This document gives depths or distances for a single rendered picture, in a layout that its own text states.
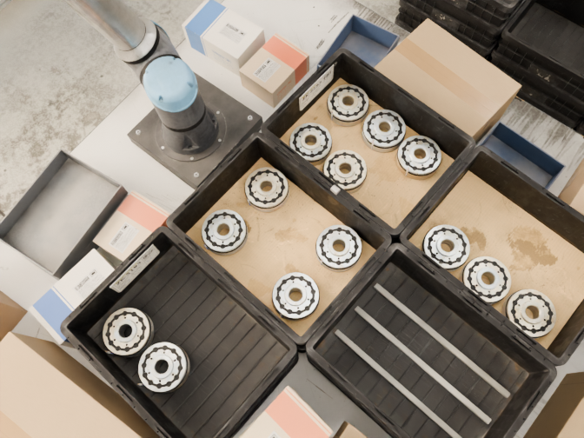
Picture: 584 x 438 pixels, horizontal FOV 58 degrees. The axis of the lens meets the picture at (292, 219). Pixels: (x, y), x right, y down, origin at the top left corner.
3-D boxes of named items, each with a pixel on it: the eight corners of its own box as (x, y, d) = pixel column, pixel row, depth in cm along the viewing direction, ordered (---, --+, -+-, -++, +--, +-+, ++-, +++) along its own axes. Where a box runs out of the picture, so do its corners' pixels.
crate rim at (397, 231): (258, 133, 123) (256, 128, 121) (341, 51, 130) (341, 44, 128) (394, 242, 113) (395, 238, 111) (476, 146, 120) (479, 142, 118)
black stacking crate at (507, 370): (303, 354, 116) (302, 348, 105) (388, 255, 122) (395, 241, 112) (452, 488, 106) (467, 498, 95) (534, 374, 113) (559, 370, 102)
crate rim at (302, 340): (165, 225, 116) (162, 222, 114) (257, 133, 123) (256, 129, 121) (301, 348, 107) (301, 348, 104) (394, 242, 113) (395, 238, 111)
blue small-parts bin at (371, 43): (361, 102, 148) (364, 89, 142) (315, 79, 152) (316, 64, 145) (395, 51, 154) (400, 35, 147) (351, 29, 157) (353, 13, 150)
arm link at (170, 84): (169, 137, 130) (153, 105, 117) (148, 99, 135) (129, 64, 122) (213, 116, 132) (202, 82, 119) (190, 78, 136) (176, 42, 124)
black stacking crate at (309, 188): (176, 238, 125) (164, 222, 115) (262, 153, 132) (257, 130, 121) (301, 352, 116) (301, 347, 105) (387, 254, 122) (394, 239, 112)
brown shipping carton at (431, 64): (365, 103, 148) (371, 69, 133) (415, 56, 153) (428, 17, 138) (448, 171, 141) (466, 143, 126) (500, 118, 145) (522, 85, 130)
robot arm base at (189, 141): (151, 136, 142) (139, 116, 133) (189, 97, 146) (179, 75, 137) (193, 165, 138) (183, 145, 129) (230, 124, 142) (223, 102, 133)
